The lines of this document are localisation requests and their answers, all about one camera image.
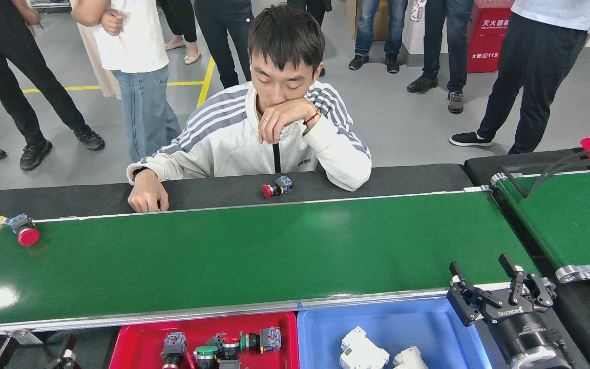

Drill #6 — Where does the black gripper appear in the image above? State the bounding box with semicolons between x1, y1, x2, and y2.
446;254;564;362

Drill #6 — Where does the white circuit breaker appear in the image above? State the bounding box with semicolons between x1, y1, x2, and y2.
340;326;390;369
392;346;429;369

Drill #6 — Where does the green push button switch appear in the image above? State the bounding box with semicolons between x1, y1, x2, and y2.
239;327;282;354
194;346;219;369

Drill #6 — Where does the red plastic tray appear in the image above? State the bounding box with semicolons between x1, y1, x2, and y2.
109;312;300;369

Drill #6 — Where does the blue plastic tray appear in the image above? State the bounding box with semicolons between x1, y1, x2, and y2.
297;298;493;369

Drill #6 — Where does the green conveyor belt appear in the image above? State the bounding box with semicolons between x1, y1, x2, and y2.
491;167;590;283
0;186;557;339

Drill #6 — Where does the person's right hand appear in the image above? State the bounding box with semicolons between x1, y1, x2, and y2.
127;169;170;213

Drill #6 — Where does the person's left hand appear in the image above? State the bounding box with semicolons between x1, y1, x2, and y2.
258;98;320;145

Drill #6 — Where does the red fire extinguisher box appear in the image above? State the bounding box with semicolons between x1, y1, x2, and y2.
467;0;515;73

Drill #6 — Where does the seated person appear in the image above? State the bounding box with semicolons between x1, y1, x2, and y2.
126;4;372;213

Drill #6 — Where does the black curved cable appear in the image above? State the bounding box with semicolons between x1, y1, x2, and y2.
500;147;590;199

